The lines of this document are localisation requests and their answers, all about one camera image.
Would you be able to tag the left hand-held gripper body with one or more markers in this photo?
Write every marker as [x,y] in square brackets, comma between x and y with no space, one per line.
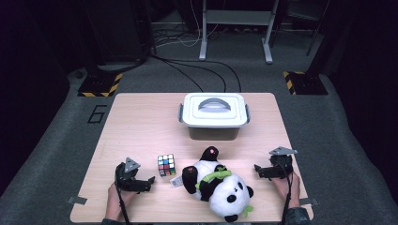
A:
[126,179]

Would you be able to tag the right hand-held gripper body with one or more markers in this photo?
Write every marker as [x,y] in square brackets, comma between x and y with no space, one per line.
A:
[281,165]

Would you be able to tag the multicoloured puzzle cube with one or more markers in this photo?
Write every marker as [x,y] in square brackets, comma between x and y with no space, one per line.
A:
[166,165]

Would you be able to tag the plush panda toy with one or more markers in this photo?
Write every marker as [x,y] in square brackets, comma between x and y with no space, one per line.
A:
[225,193]

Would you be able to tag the grey storage box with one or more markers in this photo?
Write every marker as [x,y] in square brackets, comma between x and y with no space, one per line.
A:
[212,133]

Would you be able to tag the white box lid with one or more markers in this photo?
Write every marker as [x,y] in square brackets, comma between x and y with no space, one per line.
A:
[214,115]

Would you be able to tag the person's left hand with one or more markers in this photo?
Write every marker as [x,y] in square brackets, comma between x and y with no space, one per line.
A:
[115,203]

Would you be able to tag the person's right hand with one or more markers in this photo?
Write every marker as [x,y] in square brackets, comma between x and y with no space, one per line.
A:
[291,192]

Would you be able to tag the white metal stand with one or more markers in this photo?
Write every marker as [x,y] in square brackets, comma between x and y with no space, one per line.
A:
[204,31]

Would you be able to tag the grey metal table bracket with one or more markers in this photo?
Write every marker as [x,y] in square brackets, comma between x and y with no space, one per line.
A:
[309,202]
[77,200]

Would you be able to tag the black yellow striped base plate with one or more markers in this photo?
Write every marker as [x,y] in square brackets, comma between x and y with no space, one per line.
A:
[98,85]
[308,83]

